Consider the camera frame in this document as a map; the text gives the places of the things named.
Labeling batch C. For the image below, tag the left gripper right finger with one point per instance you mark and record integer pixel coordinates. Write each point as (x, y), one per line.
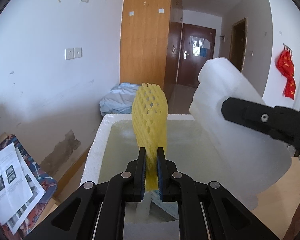
(206, 211)

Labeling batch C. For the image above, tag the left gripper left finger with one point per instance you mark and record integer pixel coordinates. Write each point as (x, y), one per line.
(96, 211)

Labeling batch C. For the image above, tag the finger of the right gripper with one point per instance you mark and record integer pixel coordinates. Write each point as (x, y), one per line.
(280, 123)

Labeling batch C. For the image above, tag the white foam sheet roll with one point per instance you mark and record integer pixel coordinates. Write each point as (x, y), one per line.
(254, 159)

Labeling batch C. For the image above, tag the yellow foam fruit net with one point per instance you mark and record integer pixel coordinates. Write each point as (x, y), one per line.
(149, 117)

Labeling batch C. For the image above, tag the blue surgical face mask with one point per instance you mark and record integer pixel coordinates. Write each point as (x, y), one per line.
(169, 207)

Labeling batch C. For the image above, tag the patterned desk cloth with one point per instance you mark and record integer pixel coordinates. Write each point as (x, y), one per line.
(41, 210)

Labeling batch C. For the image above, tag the red hanging bags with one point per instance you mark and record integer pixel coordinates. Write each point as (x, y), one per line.
(285, 66)

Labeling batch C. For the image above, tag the white styrofoam box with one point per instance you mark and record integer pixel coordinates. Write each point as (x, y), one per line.
(188, 146)

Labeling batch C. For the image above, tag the printed paper sheets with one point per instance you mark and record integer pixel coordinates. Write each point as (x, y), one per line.
(20, 191)

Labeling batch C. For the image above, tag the dark brown entrance door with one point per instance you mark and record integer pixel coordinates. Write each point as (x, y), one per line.
(197, 46)

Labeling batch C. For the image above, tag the wooden wardrobe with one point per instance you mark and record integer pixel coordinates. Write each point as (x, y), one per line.
(150, 42)

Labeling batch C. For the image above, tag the side door frame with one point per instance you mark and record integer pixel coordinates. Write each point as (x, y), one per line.
(238, 44)

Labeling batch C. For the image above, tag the double wall socket plate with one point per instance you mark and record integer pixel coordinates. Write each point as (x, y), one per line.
(72, 53)

